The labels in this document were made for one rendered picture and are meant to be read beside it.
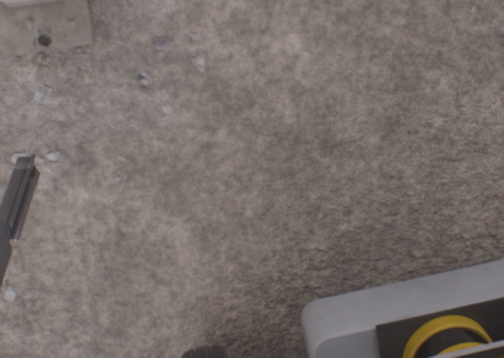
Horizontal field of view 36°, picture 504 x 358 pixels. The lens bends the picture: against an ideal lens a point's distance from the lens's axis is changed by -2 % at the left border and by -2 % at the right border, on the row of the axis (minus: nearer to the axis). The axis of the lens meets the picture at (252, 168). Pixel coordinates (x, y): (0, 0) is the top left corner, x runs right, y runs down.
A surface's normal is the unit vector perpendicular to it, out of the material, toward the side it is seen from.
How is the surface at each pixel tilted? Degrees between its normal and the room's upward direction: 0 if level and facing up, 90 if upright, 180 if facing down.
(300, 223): 0
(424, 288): 90
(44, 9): 21
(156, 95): 0
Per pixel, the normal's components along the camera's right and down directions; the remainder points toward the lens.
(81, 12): 0.25, 0.28
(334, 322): -0.18, -0.93
